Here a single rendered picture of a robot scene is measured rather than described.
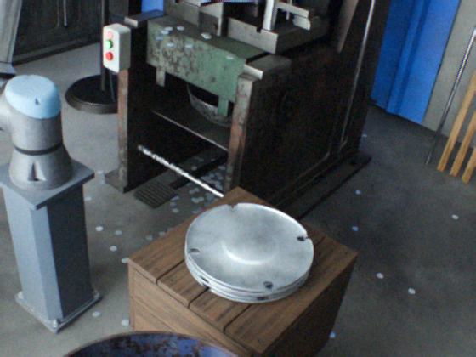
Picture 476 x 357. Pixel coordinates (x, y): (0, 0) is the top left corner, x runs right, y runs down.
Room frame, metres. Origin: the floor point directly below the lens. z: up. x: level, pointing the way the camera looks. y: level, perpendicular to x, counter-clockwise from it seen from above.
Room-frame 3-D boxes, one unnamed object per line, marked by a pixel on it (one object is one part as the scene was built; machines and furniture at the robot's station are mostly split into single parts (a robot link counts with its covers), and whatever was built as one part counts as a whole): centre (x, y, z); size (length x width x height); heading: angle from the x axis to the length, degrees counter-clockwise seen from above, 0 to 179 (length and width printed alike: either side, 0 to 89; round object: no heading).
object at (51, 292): (0.99, 0.48, 0.23); 0.19 x 0.19 x 0.45; 60
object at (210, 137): (1.68, 0.05, 0.31); 0.43 x 0.42 x 0.01; 56
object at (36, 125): (0.99, 0.48, 0.62); 0.13 x 0.12 x 0.14; 79
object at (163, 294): (0.92, -0.04, 0.18); 0.40 x 0.38 x 0.35; 146
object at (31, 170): (0.99, 0.48, 0.50); 0.15 x 0.15 x 0.10
